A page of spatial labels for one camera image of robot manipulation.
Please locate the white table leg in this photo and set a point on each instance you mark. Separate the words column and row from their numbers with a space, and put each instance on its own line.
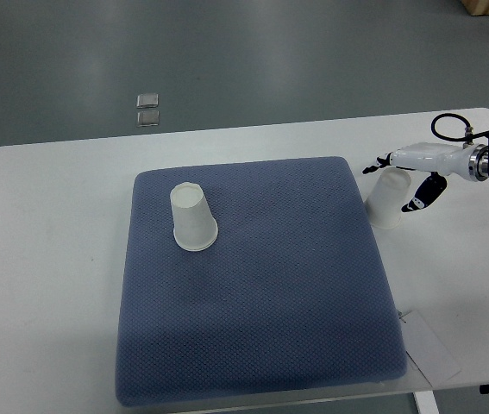
column 425, row 402

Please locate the white paper cup on cushion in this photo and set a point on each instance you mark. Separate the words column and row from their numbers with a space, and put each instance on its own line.
column 194, row 227

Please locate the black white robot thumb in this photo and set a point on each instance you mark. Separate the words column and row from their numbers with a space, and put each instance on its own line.
column 427, row 193

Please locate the white paper cup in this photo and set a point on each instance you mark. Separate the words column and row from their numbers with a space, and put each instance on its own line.
column 194, row 227
column 383, row 205

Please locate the blue textured cushion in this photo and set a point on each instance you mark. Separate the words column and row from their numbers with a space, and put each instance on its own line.
column 291, row 295

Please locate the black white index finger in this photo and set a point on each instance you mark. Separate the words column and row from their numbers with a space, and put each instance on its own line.
column 379, row 163

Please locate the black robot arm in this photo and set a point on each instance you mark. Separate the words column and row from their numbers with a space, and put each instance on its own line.
column 469, row 138

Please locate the white paper tag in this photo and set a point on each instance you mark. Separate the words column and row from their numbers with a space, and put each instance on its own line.
column 426, row 350

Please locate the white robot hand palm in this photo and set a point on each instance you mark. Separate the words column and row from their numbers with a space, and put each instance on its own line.
column 469, row 162

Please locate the upper metal floor plate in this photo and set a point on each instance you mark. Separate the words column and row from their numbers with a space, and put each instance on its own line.
column 147, row 100

